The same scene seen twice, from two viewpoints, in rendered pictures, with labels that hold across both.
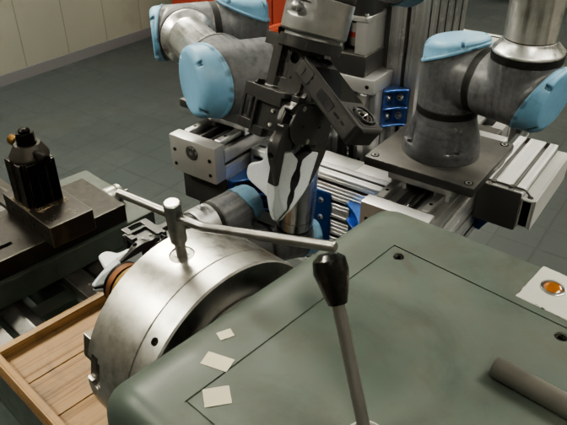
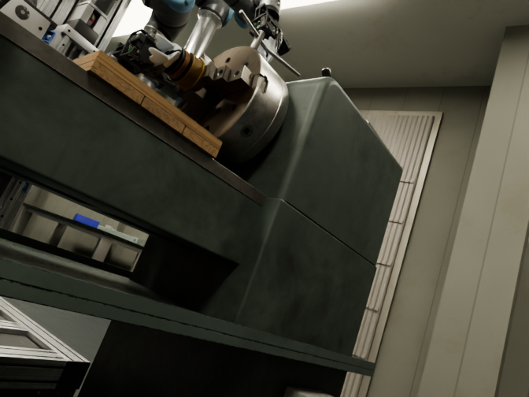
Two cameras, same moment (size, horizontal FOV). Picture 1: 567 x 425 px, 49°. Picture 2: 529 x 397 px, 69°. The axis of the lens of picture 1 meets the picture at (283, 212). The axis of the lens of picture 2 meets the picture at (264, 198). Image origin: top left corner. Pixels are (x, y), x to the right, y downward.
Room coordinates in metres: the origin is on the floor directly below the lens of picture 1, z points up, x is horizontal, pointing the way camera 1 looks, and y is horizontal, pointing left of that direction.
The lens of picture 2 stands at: (0.45, 1.11, 0.62)
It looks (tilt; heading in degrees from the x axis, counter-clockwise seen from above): 14 degrees up; 271
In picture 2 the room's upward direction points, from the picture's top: 21 degrees clockwise
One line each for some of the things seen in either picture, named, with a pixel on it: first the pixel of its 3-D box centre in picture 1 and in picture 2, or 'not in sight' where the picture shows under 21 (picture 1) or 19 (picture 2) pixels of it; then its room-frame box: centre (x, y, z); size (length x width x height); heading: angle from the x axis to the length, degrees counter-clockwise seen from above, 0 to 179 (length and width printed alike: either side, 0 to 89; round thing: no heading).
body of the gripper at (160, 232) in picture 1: (162, 243); (139, 55); (0.89, 0.22, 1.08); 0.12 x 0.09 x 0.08; 136
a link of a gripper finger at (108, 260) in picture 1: (110, 262); (165, 43); (0.82, 0.29, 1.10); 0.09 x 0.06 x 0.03; 136
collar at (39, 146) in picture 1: (28, 149); not in sight; (1.15, 0.53, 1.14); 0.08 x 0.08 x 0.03
